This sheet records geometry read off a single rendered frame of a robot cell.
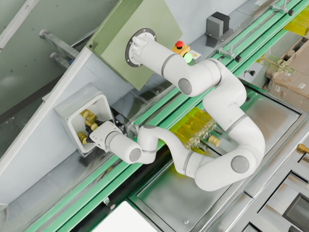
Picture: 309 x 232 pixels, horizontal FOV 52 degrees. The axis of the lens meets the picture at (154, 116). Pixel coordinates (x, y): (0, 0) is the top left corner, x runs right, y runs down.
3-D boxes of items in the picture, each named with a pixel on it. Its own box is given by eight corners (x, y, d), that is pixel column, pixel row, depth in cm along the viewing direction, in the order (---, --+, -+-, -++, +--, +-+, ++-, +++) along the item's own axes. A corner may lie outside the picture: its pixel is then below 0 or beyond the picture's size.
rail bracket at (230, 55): (214, 53, 154) (237, 64, 147) (214, 41, 148) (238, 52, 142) (219, 49, 156) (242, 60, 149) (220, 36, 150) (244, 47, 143)
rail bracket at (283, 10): (267, 9, 172) (290, 17, 165) (269, -3, 167) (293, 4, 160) (271, 6, 174) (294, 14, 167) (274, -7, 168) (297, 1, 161)
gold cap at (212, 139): (207, 140, 138) (215, 146, 136) (211, 134, 138) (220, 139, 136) (209, 142, 141) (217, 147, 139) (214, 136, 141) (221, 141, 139)
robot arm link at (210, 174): (203, 128, 110) (188, 133, 96) (265, 147, 101) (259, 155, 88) (191, 172, 112) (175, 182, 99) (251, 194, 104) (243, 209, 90)
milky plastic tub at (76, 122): (71, 144, 131) (84, 155, 127) (52, 108, 114) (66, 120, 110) (104, 118, 138) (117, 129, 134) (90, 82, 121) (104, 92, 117)
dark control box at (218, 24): (205, 31, 163) (219, 37, 158) (206, 18, 156) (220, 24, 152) (215, 24, 166) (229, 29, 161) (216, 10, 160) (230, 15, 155)
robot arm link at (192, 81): (160, 59, 105) (197, 81, 97) (186, 47, 112) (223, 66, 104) (158, 83, 111) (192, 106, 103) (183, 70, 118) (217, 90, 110)
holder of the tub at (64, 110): (75, 150, 136) (86, 160, 132) (52, 107, 115) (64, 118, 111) (105, 125, 142) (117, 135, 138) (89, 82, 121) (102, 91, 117)
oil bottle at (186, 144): (150, 133, 148) (185, 159, 137) (149, 126, 144) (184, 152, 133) (158, 126, 150) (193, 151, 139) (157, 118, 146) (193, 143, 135)
